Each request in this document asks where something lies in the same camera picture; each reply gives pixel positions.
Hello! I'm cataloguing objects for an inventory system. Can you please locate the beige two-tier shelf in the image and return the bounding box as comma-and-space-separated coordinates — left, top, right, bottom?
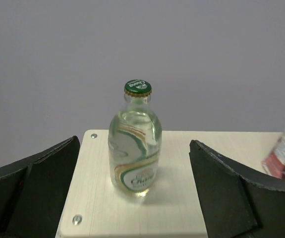
57, 129, 280, 238

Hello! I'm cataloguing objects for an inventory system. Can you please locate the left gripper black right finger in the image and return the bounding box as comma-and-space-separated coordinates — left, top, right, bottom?
189, 140, 285, 238

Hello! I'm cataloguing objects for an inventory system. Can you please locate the clear bottle green cap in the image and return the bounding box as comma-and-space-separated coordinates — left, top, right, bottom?
108, 79, 162, 197

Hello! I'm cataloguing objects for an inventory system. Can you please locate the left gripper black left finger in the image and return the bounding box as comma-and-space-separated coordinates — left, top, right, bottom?
0, 136, 80, 238

